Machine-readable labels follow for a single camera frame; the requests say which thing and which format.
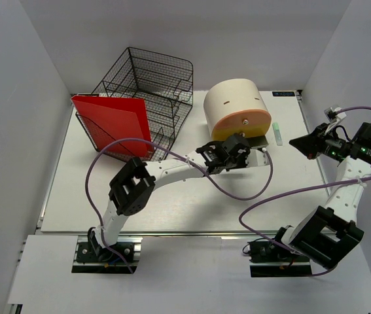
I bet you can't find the cream drawer cabinet shell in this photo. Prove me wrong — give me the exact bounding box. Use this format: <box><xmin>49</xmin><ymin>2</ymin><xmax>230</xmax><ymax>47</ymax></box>
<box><xmin>203</xmin><ymin>78</ymin><xmax>269</xmax><ymax>129</ymax></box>

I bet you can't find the black wire mesh file rack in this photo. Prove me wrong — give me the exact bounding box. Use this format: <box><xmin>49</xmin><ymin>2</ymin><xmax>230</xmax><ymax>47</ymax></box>
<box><xmin>76</xmin><ymin>47</ymin><xmax>194</xmax><ymax>161</ymax></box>

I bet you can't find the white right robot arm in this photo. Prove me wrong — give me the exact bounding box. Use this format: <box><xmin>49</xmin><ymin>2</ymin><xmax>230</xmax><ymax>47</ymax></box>
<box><xmin>271</xmin><ymin>122</ymin><xmax>371</xmax><ymax>270</ymax></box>

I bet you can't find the red A4 file folder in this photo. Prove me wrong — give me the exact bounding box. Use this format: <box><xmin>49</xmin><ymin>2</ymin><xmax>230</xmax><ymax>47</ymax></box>
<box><xmin>71</xmin><ymin>96</ymin><xmax>154</xmax><ymax>161</ymax></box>

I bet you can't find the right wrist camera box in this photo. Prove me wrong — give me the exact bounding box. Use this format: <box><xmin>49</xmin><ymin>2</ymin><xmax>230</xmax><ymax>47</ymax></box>
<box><xmin>324</xmin><ymin>105</ymin><xmax>347</xmax><ymax>134</ymax></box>

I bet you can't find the green highlighter pen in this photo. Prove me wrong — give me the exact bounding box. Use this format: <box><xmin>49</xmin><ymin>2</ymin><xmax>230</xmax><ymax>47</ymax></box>
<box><xmin>272</xmin><ymin>122</ymin><xmax>283</xmax><ymax>146</ymax></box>

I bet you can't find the orange top drawer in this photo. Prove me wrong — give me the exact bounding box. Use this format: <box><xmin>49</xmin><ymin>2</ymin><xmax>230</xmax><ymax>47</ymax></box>
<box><xmin>213</xmin><ymin>109</ymin><xmax>272</xmax><ymax>133</ymax></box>

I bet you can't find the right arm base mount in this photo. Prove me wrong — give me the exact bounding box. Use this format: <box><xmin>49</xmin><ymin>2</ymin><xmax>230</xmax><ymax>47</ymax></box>
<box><xmin>242</xmin><ymin>239</ymin><xmax>313</xmax><ymax>278</ymax></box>

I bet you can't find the pale green bottom drawer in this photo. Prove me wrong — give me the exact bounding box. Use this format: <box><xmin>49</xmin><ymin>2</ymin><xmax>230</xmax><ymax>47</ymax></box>
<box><xmin>247</xmin><ymin>135</ymin><xmax>268</xmax><ymax>167</ymax></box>

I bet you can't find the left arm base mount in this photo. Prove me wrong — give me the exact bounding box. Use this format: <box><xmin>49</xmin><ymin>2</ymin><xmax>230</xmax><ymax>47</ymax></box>
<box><xmin>71</xmin><ymin>237</ymin><xmax>143</xmax><ymax>275</ymax></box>

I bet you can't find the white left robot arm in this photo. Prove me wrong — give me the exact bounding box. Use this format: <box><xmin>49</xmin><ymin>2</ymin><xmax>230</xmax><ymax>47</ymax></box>
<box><xmin>88</xmin><ymin>134</ymin><xmax>251</xmax><ymax>261</ymax></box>

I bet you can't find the yellow drawer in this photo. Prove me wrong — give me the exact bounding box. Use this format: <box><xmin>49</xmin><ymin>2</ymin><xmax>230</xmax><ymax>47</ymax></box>
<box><xmin>211</xmin><ymin>126</ymin><xmax>268</xmax><ymax>141</ymax></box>

